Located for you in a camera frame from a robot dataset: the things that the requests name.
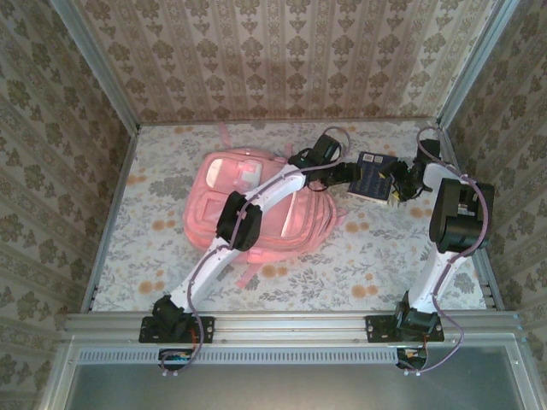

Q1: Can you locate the navy book with grid print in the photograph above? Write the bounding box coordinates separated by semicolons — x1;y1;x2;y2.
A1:
346;149;403;205

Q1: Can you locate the pink school backpack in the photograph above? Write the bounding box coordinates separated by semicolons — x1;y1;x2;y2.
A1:
182;122;347;291

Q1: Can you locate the floral table cover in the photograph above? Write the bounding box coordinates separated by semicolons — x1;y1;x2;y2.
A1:
91;121;488;313

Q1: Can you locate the small control board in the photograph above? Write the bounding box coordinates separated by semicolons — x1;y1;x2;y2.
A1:
395;346;429;372
157;348;194;372

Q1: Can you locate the aluminium base beam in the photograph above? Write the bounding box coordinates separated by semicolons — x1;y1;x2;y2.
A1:
63;311;522;343

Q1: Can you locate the grey metal panel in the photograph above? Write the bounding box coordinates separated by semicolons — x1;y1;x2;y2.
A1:
63;362;525;410

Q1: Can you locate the aluminium table side rail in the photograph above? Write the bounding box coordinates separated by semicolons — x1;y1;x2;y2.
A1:
80;123;142;313
434;121;506;311

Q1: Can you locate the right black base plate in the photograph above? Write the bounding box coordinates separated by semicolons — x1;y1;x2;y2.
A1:
365;314;445;344

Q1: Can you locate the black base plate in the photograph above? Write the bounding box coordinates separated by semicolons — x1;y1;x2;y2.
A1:
138;314;216;344
365;314;445;344

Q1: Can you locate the aluminium frame post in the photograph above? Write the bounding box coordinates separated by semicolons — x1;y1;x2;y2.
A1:
436;0;521;129
50;0;141;132

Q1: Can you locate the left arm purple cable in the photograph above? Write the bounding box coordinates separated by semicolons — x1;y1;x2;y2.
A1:
162;126;351;379

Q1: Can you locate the slotted grey cable duct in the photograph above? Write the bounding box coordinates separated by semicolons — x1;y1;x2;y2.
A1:
79;348;401;364

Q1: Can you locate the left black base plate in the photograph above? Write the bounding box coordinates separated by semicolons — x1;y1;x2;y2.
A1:
138;314;216;344

